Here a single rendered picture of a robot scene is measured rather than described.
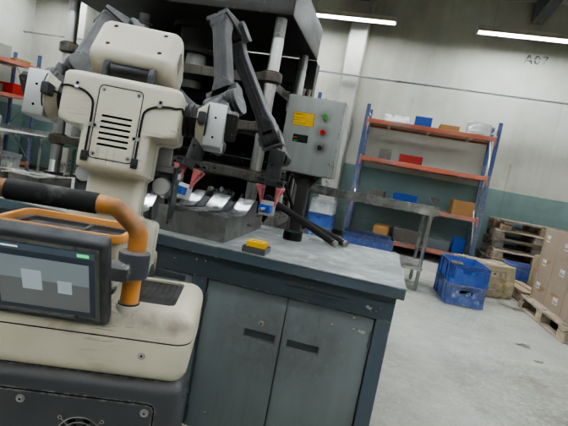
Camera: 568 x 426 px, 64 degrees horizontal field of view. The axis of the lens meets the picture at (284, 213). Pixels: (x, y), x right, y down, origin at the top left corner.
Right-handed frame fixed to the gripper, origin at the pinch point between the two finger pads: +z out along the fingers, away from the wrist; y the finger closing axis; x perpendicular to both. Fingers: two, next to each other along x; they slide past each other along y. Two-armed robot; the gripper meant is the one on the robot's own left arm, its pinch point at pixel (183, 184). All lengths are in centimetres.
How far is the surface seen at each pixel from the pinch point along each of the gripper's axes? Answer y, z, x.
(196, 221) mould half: -9.1, 10.4, 0.0
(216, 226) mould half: -16.7, 9.8, -0.1
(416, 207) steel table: -101, -62, -350
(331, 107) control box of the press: -27, -63, -77
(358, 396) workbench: -81, 47, -8
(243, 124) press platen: 13, -39, -72
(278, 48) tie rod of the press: 6, -79, -61
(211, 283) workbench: -21.4, 29.0, -2.3
